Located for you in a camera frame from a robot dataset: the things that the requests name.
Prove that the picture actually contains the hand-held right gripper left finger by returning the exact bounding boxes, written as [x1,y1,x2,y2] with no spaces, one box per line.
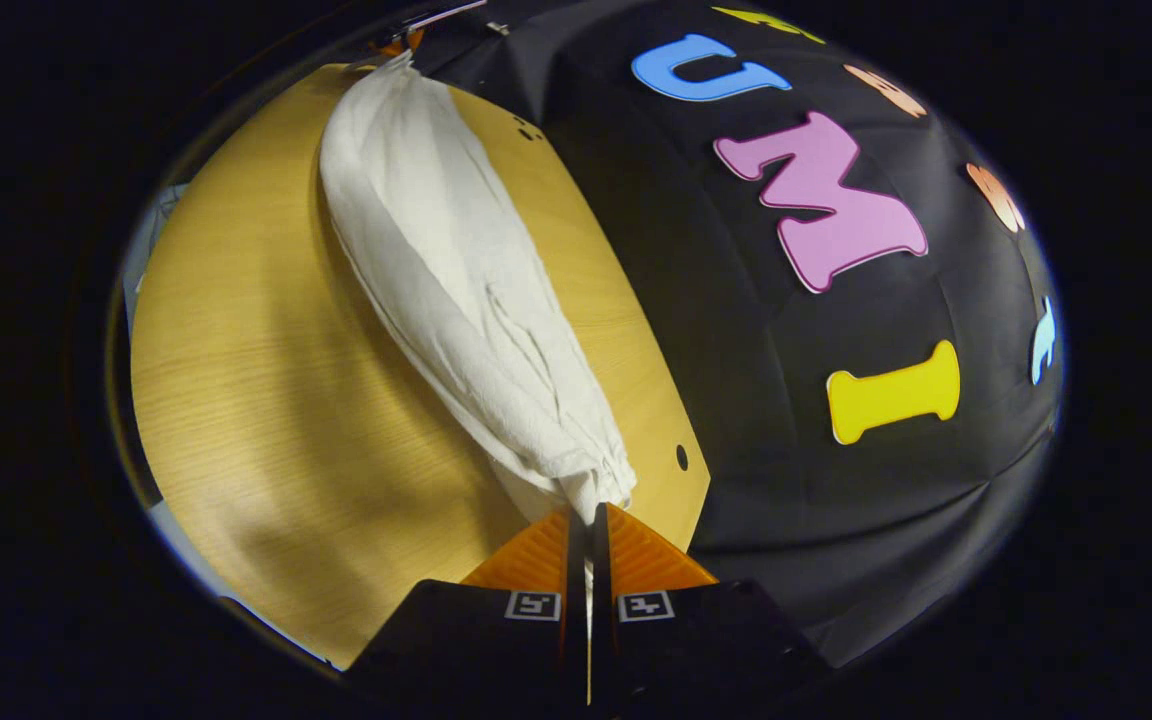
[344,505,590,719]

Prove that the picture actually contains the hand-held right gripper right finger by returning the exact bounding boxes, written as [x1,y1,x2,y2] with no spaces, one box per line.
[591,502,832,719]

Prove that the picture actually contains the white jeans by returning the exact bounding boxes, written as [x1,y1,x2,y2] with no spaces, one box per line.
[319,50,638,527]

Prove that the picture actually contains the black backdrop cloth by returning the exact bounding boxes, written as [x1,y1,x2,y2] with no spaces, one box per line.
[414,0,1069,669]

